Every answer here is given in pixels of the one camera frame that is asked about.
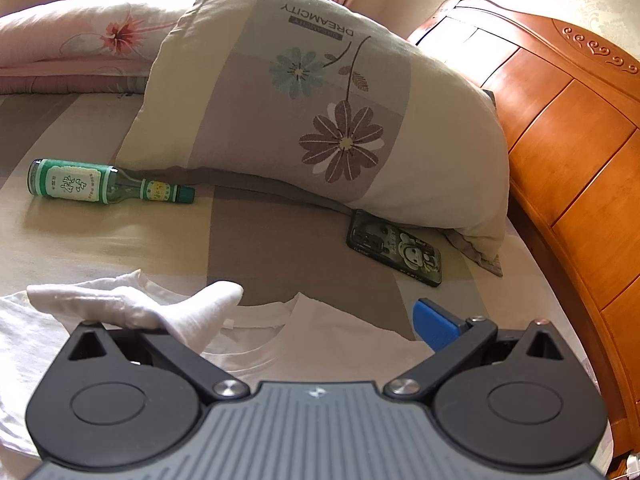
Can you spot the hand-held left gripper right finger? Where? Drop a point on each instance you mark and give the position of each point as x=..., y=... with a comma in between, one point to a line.
x=435, y=322

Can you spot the phone with printed case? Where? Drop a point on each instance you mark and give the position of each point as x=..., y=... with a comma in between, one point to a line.
x=395, y=247

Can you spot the pink floral quilt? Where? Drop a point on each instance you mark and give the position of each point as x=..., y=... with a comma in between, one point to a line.
x=85, y=35

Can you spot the floral pillow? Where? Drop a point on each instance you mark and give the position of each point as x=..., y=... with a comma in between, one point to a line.
x=280, y=110

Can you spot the wooden headboard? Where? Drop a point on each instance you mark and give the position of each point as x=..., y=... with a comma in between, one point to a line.
x=575, y=160

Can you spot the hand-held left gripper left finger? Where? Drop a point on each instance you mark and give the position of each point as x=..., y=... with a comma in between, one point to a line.
x=175, y=355

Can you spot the green glass bottle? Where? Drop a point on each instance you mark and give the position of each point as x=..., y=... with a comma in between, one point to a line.
x=70, y=182

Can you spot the white printed t-shirt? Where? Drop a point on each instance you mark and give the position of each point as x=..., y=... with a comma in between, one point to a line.
x=325, y=340

